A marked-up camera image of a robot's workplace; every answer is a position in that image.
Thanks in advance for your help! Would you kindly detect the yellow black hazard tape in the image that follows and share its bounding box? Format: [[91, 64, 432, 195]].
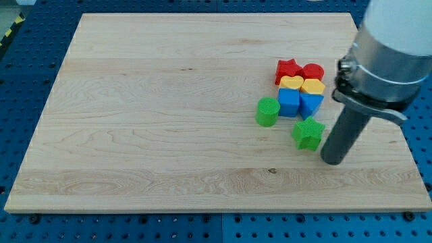
[[1, 12, 26, 50]]

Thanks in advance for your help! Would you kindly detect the red star block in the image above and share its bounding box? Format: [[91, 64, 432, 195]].
[[275, 59, 302, 85]]

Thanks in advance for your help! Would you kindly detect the blue triangle block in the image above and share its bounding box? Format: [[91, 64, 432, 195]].
[[299, 92, 324, 119]]

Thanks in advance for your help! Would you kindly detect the blue cube block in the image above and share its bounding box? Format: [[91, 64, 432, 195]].
[[277, 88, 300, 117]]

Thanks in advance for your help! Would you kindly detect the red cylinder block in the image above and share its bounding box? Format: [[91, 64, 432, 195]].
[[301, 63, 325, 81]]

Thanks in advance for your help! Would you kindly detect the yellow heart block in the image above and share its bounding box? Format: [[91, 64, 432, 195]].
[[279, 76, 304, 90]]

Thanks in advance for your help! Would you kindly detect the green star block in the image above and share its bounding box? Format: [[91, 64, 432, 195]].
[[292, 116, 325, 151]]

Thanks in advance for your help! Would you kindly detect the yellow hexagon block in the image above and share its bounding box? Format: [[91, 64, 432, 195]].
[[300, 79, 325, 95]]

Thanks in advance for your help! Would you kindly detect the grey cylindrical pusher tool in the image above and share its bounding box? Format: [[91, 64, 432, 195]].
[[320, 106, 371, 165]]

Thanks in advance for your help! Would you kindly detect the light wooden board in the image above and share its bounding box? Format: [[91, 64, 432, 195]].
[[5, 13, 431, 213]]

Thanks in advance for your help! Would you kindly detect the green cylinder block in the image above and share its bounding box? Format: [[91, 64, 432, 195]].
[[255, 97, 280, 127]]

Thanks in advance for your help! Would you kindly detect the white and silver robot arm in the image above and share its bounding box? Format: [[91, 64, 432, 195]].
[[333, 0, 431, 125]]

